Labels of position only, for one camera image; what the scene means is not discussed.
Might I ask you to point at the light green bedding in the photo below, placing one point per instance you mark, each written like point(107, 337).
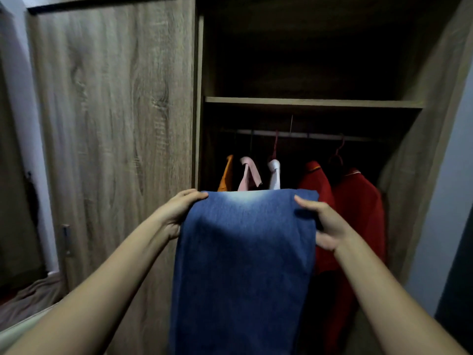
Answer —
point(18, 329)

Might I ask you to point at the pink garment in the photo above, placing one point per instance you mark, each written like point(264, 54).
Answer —
point(249, 175)

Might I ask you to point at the red polo shirt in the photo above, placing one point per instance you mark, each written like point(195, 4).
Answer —
point(360, 225)
point(319, 203)

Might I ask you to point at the person's right forearm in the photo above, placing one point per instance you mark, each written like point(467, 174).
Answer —
point(388, 299)

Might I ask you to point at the wooden wardrobe door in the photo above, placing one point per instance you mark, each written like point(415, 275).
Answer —
point(114, 144)

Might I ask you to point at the person's right thumb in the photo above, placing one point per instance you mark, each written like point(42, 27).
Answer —
point(308, 205)

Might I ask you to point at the person's left hand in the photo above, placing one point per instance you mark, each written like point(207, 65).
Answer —
point(173, 214)

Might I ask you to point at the orange garment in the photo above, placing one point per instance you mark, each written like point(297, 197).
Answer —
point(226, 175)

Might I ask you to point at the person's left thumb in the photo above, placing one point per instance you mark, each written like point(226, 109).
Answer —
point(196, 197)

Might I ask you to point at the white garment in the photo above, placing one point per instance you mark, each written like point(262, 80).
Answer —
point(274, 175)

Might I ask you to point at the wooden wardrobe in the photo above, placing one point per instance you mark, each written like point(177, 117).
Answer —
point(310, 107)

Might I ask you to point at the brown blanket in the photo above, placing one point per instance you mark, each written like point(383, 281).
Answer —
point(31, 299)

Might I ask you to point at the person's right hand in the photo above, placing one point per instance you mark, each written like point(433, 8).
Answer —
point(332, 225)

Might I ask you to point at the blue denim jeans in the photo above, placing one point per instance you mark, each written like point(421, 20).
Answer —
point(240, 273)

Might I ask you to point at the person's left forearm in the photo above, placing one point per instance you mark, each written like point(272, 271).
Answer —
point(92, 295)

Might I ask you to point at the metal hanging rail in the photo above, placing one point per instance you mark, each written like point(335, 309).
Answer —
point(303, 135)

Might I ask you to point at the wooden wardrobe shelf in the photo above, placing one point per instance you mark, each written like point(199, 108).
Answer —
point(314, 103)

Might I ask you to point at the red clothes hanger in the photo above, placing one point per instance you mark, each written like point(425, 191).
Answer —
point(337, 153)
point(275, 146)

